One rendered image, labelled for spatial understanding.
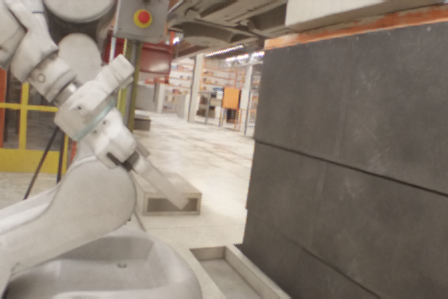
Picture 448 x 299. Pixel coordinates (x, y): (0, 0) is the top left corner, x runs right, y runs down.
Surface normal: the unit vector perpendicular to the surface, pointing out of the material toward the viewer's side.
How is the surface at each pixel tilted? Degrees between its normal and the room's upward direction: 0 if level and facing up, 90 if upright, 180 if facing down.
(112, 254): 73
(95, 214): 90
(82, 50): 88
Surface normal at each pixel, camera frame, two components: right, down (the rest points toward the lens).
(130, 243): 0.36, -0.13
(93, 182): 0.36, 0.16
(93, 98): 0.66, -0.22
